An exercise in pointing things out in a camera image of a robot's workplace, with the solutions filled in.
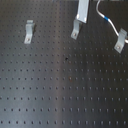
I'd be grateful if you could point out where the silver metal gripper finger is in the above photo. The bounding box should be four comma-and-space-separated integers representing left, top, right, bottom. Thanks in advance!
76, 0, 89, 23

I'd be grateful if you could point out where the white cable with blue band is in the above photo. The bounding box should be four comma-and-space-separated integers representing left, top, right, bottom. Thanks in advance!
95, 0, 128, 44

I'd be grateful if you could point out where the middle metal cable clip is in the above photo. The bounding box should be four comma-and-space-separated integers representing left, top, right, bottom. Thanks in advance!
71, 19, 82, 40

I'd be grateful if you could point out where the metal cable clip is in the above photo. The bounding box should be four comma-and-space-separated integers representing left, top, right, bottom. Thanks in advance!
114, 29, 127, 53
24, 20, 35, 44
71, 19, 82, 40

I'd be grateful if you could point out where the right metal cable clip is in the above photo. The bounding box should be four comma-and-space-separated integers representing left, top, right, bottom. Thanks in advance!
114, 29, 127, 53

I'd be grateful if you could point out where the left metal cable clip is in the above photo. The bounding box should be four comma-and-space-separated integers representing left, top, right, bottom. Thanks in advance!
24, 20, 35, 44

